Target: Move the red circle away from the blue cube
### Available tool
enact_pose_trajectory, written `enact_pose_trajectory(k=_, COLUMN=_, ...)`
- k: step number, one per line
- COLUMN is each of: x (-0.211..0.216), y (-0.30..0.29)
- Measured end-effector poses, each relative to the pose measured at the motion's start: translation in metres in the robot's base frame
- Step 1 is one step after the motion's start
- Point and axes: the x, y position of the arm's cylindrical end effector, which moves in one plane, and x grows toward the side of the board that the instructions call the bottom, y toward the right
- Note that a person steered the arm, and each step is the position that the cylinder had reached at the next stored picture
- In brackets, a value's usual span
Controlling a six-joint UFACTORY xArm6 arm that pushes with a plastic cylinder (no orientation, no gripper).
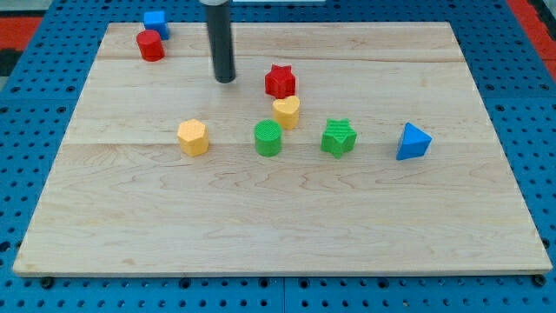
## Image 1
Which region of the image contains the blue cube block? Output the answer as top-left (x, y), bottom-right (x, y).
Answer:
top-left (143, 10), bottom-right (169, 40)

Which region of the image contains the green cylinder block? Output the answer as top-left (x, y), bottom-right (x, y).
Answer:
top-left (254, 119), bottom-right (281, 157)

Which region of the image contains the yellow heart block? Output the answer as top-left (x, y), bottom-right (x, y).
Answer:
top-left (272, 96), bottom-right (301, 130)

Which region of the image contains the green star block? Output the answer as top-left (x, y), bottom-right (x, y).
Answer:
top-left (321, 118), bottom-right (357, 158)

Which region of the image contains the light wooden board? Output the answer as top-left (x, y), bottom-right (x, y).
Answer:
top-left (13, 22), bottom-right (552, 277)

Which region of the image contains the red star block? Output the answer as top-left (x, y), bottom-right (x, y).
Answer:
top-left (265, 64), bottom-right (296, 99)

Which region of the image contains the yellow hexagon block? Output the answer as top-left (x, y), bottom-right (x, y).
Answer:
top-left (177, 119), bottom-right (209, 157)

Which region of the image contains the blue triangle block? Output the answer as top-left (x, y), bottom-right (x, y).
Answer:
top-left (396, 123), bottom-right (433, 161)

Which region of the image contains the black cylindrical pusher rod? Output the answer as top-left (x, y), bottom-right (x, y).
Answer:
top-left (200, 0), bottom-right (235, 83)

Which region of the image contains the red cylinder block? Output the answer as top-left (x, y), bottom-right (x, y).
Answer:
top-left (136, 30), bottom-right (165, 62)

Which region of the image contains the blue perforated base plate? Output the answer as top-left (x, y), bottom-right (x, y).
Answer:
top-left (1, 1), bottom-right (555, 312)

